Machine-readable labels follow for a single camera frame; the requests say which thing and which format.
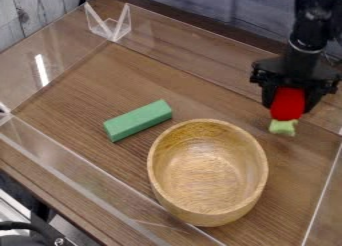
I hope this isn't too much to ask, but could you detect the clear acrylic tray enclosure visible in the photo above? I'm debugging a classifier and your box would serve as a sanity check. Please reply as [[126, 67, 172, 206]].
[[0, 2, 342, 246]]

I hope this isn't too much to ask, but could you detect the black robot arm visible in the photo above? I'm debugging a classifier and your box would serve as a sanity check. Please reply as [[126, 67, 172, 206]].
[[250, 0, 342, 113]]

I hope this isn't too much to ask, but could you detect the wooden oval bowl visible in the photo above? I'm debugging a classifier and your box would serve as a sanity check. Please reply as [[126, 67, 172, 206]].
[[148, 119, 269, 227]]

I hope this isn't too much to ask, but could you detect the black clamp mount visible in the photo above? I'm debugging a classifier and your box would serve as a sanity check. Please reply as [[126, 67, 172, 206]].
[[0, 213, 79, 246]]

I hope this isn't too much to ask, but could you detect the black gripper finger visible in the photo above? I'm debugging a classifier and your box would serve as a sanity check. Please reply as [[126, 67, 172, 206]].
[[305, 86, 327, 113], [262, 82, 278, 108]]

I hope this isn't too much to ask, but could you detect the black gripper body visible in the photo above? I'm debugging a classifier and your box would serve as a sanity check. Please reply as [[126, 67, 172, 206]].
[[250, 57, 342, 94]]

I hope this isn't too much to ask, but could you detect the green rectangular block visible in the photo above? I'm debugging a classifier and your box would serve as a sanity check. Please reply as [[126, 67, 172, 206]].
[[103, 99, 173, 142]]

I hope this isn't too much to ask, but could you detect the red plush fruit green stem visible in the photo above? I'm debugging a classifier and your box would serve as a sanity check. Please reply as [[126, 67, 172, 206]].
[[269, 87, 307, 136]]

